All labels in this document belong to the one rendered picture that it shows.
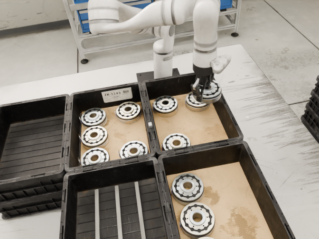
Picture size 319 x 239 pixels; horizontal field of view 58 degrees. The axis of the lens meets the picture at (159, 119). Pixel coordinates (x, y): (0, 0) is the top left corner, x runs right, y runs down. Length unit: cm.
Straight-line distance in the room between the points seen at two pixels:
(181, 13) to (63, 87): 101
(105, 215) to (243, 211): 43
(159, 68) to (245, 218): 78
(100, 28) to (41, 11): 301
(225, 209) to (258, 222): 10
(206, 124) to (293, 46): 227
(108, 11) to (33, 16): 306
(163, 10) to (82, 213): 67
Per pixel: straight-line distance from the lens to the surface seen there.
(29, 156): 121
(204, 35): 85
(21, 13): 394
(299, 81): 284
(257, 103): 147
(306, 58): 316
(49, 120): 131
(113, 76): 166
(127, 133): 115
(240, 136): 100
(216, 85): 106
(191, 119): 117
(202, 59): 90
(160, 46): 131
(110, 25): 90
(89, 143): 111
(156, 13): 85
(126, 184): 101
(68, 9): 290
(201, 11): 81
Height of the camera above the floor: 167
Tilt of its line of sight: 46 degrees down
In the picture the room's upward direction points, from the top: 6 degrees counter-clockwise
